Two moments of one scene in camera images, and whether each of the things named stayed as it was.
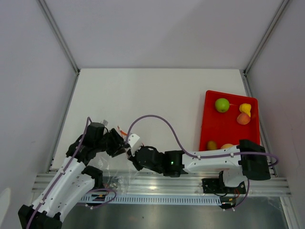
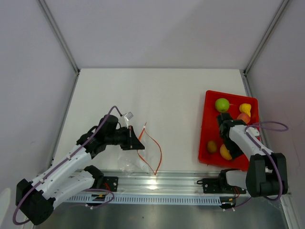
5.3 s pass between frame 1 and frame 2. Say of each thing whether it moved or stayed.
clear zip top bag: moved
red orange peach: stayed
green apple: stayed
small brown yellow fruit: stayed
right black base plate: stayed
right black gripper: moved
